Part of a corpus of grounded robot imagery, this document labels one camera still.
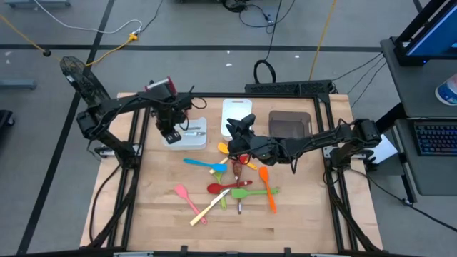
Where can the green silicone spatula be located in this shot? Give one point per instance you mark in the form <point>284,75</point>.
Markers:
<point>241,193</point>

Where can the black perforated metal box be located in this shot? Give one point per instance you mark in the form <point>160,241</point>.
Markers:
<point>285,87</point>

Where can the pink silicone spatula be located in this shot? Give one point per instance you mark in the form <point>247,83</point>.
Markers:
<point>182,192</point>

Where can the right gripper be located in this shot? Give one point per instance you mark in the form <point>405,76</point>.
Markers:
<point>253,148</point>

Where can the computer monitor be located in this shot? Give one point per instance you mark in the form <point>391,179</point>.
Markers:
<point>435,35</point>

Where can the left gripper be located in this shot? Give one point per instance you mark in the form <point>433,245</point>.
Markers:
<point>171,114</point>

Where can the yellow silicone spatula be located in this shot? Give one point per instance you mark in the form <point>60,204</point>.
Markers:
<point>223,148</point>

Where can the orange silicone spatula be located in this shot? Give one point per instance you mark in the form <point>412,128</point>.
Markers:
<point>264,175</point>

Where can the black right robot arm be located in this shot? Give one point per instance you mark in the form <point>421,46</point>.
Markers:
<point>321,137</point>

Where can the black floor fan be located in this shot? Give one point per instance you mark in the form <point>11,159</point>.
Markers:
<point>76,75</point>

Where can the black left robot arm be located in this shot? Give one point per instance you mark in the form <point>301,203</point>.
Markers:
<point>125,101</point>

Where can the brown wooden spoon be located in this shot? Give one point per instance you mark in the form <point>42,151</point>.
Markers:
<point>237,169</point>

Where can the grey translucent plastic bin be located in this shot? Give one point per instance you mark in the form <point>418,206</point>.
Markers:
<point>289,125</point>

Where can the lime green silicone spoon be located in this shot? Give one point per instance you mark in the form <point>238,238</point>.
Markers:
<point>218,176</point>

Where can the black chair wheel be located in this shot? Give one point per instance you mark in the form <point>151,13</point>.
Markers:
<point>5,119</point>

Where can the black monitor stand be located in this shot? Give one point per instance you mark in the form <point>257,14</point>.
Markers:
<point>403,53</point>

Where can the black backlit keyboard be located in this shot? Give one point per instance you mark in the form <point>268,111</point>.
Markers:
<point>435,139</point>

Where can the blue silicone spatula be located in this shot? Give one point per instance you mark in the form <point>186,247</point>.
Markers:
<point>218,167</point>

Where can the white plastic bin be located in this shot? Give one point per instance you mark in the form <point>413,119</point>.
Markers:
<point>235,110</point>
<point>194,142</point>

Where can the red silicone spoon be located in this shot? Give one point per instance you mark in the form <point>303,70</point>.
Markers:
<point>214,188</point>

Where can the grey metal desk foot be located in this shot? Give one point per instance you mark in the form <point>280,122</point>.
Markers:
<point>35,3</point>
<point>18,84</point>

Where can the white blue wipes canister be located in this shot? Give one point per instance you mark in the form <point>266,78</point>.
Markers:
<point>448,93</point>

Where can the grey side desk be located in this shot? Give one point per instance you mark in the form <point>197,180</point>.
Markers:
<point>410,93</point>

